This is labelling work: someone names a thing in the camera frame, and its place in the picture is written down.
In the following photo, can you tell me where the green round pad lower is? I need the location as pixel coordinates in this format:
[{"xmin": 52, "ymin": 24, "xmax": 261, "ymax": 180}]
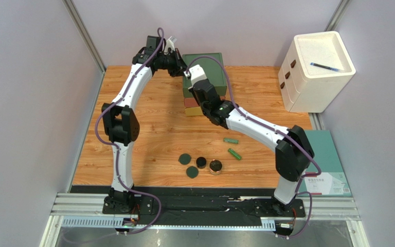
[{"xmin": 186, "ymin": 166, "xmax": 199, "ymax": 179}]

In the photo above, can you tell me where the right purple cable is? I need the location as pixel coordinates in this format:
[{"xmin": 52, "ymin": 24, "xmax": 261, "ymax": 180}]
[{"xmin": 185, "ymin": 56, "xmax": 322, "ymax": 239}]

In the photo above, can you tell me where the green top drawer box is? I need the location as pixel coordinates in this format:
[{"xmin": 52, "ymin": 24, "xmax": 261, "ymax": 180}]
[{"xmin": 182, "ymin": 52, "xmax": 227, "ymax": 98}]

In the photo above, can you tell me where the green lipstick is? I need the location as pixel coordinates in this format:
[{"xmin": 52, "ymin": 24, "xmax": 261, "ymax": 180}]
[
  {"xmin": 223, "ymin": 138, "xmax": 239, "ymax": 145},
  {"xmin": 227, "ymin": 148, "xmax": 242, "ymax": 161}
]

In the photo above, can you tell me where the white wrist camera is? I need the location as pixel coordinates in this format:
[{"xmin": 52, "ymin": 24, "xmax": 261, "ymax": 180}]
[
  {"xmin": 163, "ymin": 36, "xmax": 177, "ymax": 54},
  {"xmin": 184, "ymin": 64, "xmax": 207, "ymax": 85}
]

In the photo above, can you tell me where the green round pad upper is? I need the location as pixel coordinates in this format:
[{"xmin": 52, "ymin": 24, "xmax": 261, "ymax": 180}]
[{"xmin": 178, "ymin": 153, "xmax": 191, "ymax": 165}]

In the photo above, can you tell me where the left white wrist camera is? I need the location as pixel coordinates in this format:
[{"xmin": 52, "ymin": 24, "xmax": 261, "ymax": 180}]
[{"xmin": 163, "ymin": 36, "xmax": 177, "ymax": 54}]

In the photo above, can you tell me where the gold rim compact jar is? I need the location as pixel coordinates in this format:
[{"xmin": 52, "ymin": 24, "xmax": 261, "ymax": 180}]
[{"xmin": 209, "ymin": 160, "xmax": 223, "ymax": 175}]

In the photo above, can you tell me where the black round jar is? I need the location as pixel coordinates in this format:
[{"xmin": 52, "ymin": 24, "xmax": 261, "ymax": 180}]
[{"xmin": 196, "ymin": 156, "xmax": 207, "ymax": 169}]

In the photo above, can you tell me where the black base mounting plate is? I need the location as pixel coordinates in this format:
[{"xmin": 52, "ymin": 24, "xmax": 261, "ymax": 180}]
[{"xmin": 102, "ymin": 187, "xmax": 307, "ymax": 227}]

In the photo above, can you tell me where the green lipstick lower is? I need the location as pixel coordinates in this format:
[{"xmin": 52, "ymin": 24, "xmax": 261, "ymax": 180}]
[{"xmin": 227, "ymin": 148, "xmax": 242, "ymax": 161}]

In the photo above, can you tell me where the blue pen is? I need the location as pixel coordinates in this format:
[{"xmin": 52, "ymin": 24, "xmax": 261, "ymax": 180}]
[{"xmin": 310, "ymin": 62, "xmax": 340, "ymax": 72}]

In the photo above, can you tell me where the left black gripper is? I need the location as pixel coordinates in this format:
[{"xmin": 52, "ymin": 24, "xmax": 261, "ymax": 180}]
[{"xmin": 158, "ymin": 49, "xmax": 190, "ymax": 78}]

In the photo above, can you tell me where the green round pad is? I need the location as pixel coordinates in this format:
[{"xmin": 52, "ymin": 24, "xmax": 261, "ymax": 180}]
[
  {"xmin": 178, "ymin": 153, "xmax": 191, "ymax": 165},
  {"xmin": 186, "ymin": 166, "xmax": 199, "ymax": 179}
]

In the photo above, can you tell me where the white three-drawer cabinet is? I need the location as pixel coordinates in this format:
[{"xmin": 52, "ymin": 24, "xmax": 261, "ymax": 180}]
[{"xmin": 278, "ymin": 31, "xmax": 356, "ymax": 113}]

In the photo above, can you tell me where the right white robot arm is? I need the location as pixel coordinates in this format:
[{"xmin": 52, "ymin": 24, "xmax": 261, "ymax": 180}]
[{"xmin": 189, "ymin": 79, "xmax": 314, "ymax": 206}]

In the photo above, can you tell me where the green lipstick upper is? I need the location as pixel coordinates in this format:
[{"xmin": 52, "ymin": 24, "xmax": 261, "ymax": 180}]
[{"xmin": 223, "ymin": 138, "xmax": 239, "ymax": 145}]

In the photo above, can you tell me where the yellow bottom drawer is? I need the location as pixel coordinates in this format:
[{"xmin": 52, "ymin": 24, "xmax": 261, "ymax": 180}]
[{"xmin": 185, "ymin": 107, "xmax": 203, "ymax": 116}]

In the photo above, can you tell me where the teal box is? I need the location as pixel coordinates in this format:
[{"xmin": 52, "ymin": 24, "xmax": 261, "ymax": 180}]
[{"xmin": 299, "ymin": 130, "xmax": 352, "ymax": 197}]

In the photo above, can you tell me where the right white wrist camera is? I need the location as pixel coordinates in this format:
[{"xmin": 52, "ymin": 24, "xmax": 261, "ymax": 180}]
[{"xmin": 184, "ymin": 64, "xmax": 207, "ymax": 85}]

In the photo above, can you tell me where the aluminium frame rail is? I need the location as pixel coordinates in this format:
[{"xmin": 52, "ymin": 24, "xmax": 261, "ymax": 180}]
[{"xmin": 40, "ymin": 193, "xmax": 370, "ymax": 246}]

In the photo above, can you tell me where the red drawer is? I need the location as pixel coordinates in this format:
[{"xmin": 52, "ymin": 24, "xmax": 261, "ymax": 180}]
[{"xmin": 184, "ymin": 98, "xmax": 199, "ymax": 108}]

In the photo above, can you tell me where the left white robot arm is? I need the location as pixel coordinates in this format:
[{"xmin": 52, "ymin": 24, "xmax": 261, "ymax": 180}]
[{"xmin": 102, "ymin": 36, "xmax": 187, "ymax": 206}]

